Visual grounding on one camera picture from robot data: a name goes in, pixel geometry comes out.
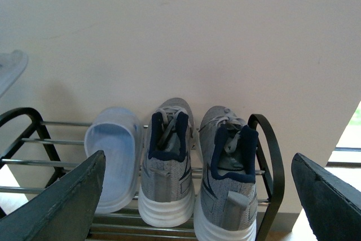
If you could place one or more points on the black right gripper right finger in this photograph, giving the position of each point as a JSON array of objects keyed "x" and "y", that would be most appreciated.
[{"x": 332, "y": 206}]

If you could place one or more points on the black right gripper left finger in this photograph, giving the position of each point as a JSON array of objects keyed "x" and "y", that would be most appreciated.
[{"x": 64, "y": 211}]

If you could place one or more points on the light blue slipper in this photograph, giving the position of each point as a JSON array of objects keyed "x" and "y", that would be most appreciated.
[
  {"x": 12, "y": 66},
  {"x": 119, "y": 134}
]

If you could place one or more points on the grey knit sneaker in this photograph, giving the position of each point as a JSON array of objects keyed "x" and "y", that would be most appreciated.
[
  {"x": 166, "y": 194},
  {"x": 226, "y": 205}
]

